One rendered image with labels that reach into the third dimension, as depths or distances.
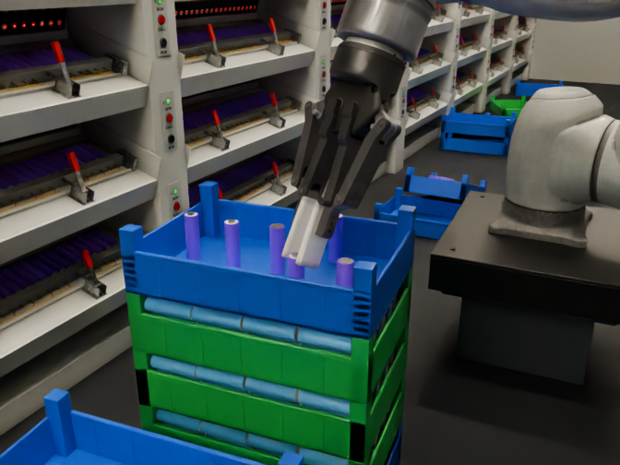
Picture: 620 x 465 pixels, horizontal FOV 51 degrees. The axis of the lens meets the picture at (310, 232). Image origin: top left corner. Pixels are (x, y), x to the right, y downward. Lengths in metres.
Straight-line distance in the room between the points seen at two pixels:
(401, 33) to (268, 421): 0.45
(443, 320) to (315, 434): 0.83
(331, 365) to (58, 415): 0.30
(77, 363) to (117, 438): 0.61
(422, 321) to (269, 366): 0.83
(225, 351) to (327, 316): 0.14
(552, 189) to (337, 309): 0.70
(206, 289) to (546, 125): 0.75
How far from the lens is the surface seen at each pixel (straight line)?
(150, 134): 1.34
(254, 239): 0.91
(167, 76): 1.35
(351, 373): 0.70
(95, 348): 1.39
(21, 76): 1.20
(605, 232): 1.40
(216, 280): 0.71
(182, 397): 0.83
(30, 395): 1.31
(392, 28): 0.67
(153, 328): 0.80
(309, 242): 0.68
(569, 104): 1.26
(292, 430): 0.78
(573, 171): 1.25
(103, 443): 0.79
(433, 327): 1.51
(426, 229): 1.99
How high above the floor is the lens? 0.75
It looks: 22 degrees down
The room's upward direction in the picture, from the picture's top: straight up
